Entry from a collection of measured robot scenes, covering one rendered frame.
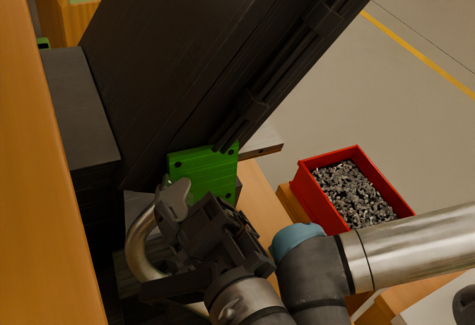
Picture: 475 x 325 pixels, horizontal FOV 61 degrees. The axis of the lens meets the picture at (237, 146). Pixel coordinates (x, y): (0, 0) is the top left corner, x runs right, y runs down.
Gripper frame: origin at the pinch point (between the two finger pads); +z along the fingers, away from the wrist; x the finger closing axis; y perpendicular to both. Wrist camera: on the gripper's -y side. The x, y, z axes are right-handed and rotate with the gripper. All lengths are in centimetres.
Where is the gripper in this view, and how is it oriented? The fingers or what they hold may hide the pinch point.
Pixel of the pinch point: (167, 198)
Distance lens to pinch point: 60.5
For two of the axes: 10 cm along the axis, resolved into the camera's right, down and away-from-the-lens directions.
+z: -4.4, -5.2, 7.3
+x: -5.8, -4.6, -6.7
